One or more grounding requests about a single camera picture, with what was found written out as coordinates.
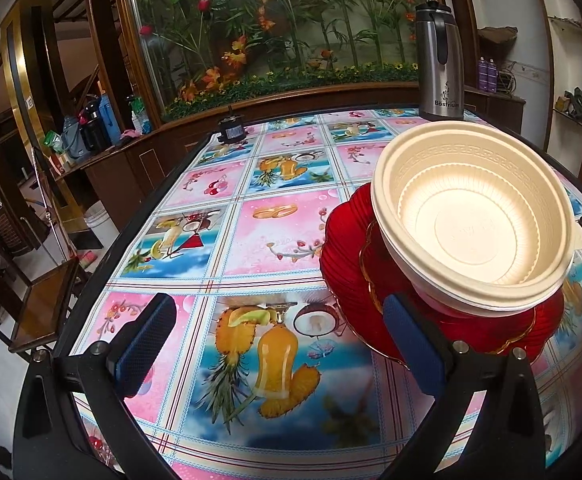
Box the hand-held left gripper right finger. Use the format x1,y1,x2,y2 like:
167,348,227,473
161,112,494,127
381,294,546,480

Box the small black jar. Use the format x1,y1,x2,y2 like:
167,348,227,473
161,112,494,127
216,110,248,143

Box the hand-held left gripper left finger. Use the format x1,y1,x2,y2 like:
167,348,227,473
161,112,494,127
14,292,178,480

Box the dark wooden sideboard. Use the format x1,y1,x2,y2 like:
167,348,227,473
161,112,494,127
54,115,227,231

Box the dark wooden chair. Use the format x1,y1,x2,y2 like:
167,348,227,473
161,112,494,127
0,205,89,356

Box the golden door frame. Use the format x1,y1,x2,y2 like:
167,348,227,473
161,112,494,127
0,0,67,161

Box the stainless steel thermos jug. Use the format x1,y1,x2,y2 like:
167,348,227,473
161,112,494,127
415,1,466,122

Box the purple bottles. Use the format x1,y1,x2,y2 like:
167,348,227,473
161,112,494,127
476,57,499,93

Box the small red gold-rimmed plate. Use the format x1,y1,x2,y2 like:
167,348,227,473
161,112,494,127
360,217,536,356

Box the blue thermos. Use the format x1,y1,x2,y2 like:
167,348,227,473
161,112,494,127
98,92,122,146

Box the white bucket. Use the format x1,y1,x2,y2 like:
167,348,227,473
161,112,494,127
84,201,120,246

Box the mop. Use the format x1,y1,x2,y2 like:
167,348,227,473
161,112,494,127
31,147,79,261

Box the small wooden cabinet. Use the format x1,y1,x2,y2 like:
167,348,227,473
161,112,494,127
463,85,526,133

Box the green spray bottle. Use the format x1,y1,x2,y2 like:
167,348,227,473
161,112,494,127
130,95,152,135

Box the black thermos jug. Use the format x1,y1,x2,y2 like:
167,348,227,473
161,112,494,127
78,102,104,153

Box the printed fruit tablecloth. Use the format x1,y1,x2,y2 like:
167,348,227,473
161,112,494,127
68,107,582,480

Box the cream plastic bowl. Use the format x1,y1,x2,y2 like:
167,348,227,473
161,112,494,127
371,121,582,311
386,230,582,317

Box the large red ribbed plate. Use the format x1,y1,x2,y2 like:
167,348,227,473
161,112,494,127
319,182,566,366

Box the grey thermos jug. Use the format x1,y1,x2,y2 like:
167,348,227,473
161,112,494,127
62,116,84,161

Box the dark wooden table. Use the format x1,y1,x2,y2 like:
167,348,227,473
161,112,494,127
11,102,582,480

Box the artificial flower display cabinet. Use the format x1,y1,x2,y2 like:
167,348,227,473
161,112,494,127
111,0,452,121

